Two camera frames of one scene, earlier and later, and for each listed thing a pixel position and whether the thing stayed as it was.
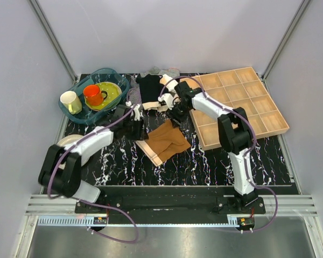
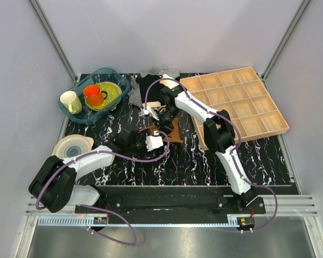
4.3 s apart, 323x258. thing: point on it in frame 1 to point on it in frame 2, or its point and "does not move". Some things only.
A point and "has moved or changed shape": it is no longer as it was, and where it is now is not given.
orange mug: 93,95 does not move
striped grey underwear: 134,95 does not move
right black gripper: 176,122 to 164,127
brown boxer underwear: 163,142 has moved or changed shape
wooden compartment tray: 236,88 does not move
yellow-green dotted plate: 113,93 does not move
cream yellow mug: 70,99 does not move
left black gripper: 141,134 to 142,136
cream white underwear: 164,79 does not move
